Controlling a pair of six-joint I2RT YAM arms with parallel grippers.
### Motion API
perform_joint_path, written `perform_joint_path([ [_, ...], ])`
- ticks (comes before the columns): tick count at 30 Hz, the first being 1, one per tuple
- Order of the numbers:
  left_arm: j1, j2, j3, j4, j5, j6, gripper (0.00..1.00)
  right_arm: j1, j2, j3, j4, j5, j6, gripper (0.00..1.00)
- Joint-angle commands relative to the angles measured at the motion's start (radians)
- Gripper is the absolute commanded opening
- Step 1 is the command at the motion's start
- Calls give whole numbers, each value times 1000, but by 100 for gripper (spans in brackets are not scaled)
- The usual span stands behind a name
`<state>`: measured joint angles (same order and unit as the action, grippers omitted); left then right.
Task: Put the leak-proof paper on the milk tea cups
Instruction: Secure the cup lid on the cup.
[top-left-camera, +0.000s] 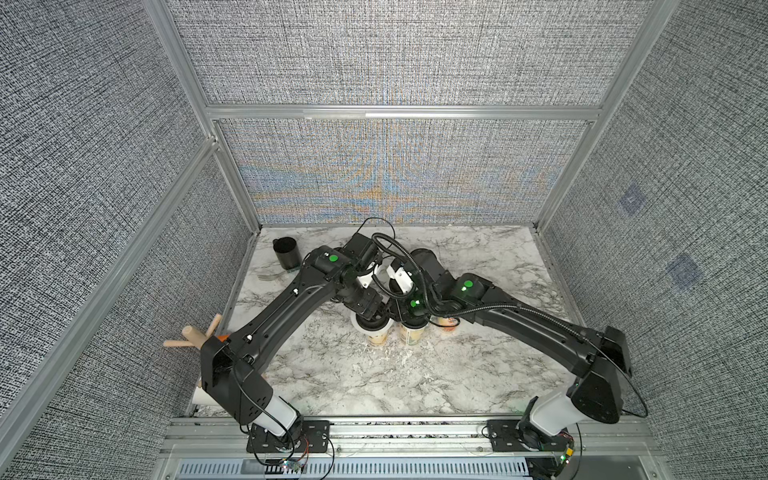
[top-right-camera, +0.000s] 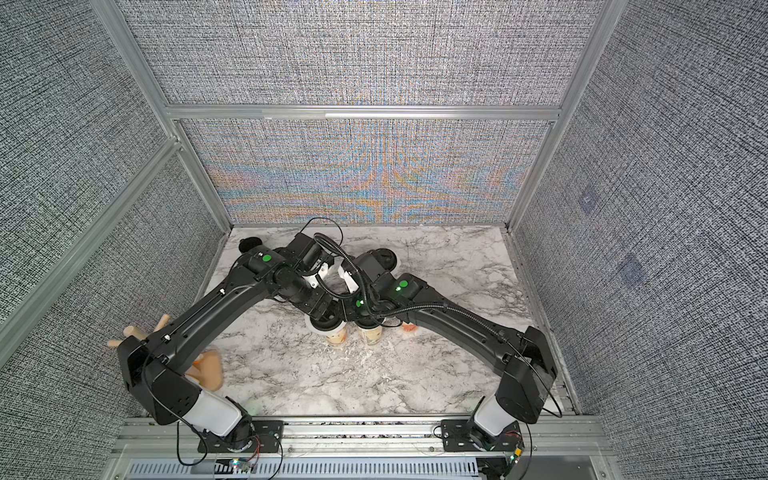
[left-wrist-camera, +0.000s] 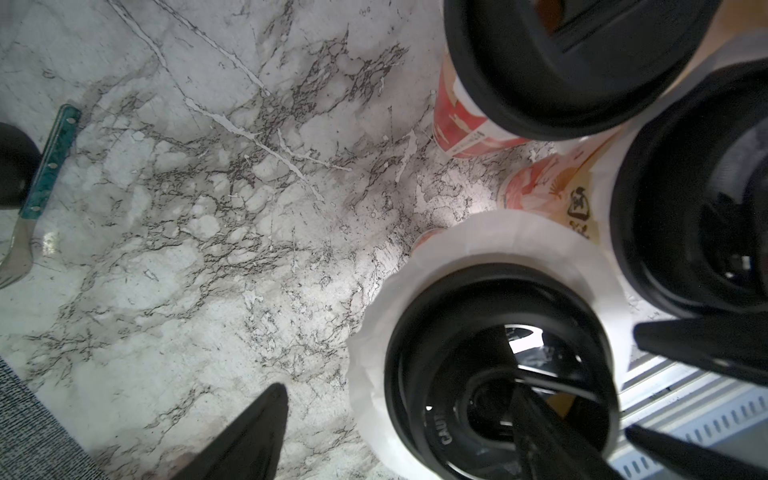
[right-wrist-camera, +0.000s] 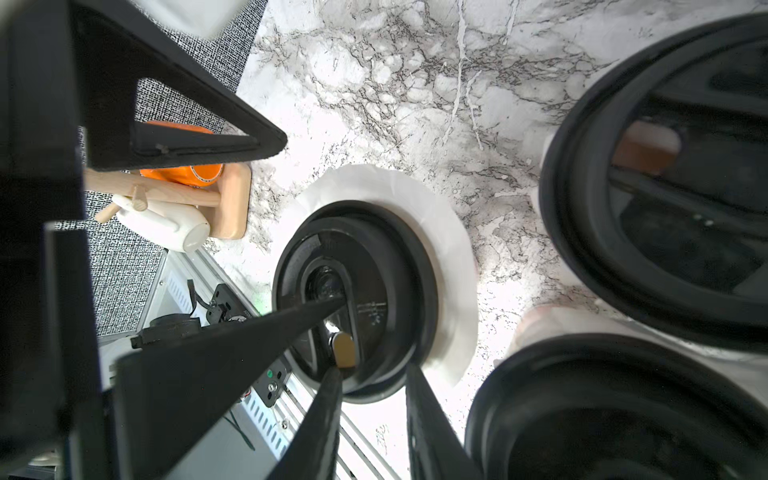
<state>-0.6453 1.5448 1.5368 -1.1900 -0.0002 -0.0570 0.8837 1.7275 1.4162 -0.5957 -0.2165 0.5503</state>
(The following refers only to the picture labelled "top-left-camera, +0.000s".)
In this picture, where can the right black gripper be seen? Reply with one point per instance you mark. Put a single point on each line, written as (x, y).
(413, 314)

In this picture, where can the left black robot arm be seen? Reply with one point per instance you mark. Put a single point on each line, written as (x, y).
(231, 369)

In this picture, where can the wooden peg rack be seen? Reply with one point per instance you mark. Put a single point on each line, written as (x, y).
(195, 338)

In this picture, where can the black lid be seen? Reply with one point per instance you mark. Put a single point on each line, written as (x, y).
(375, 323)

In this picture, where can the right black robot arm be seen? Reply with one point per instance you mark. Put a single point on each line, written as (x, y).
(597, 360)

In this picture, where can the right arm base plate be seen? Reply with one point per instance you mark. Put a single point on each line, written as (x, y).
(506, 436)

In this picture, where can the paper cup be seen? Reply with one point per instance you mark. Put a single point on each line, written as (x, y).
(378, 339)
(448, 323)
(411, 336)

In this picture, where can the black cylindrical cup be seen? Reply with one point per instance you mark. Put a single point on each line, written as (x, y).
(287, 253)

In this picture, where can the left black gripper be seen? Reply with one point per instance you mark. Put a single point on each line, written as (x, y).
(372, 311)

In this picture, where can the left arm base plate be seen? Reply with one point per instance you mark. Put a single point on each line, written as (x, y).
(306, 436)

